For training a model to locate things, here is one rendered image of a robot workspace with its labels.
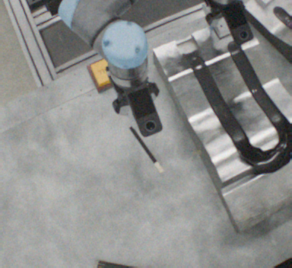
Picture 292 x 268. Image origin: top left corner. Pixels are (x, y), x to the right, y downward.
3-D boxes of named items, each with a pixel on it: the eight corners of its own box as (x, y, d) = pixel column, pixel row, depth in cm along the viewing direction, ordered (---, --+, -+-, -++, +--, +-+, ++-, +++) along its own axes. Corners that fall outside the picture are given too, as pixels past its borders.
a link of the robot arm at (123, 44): (122, 7, 90) (157, 37, 89) (125, 33, 101) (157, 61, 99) (88, 36, 89) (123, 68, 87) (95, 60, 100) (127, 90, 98)
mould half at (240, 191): (153, 62, 141) (152, 42, 128) (237, 27, 144) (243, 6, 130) (236, 234, 129) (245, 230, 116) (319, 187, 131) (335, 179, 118)
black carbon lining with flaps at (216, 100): (185, 63, 134) (186, 49, 125) (239, 40, 135) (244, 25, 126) (246, 187, 125) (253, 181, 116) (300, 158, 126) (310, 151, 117)
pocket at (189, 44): (172, 46, 137) (173, 40, 133) (191, 39, 137) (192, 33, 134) (181, 61, 136) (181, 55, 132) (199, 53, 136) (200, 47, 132)
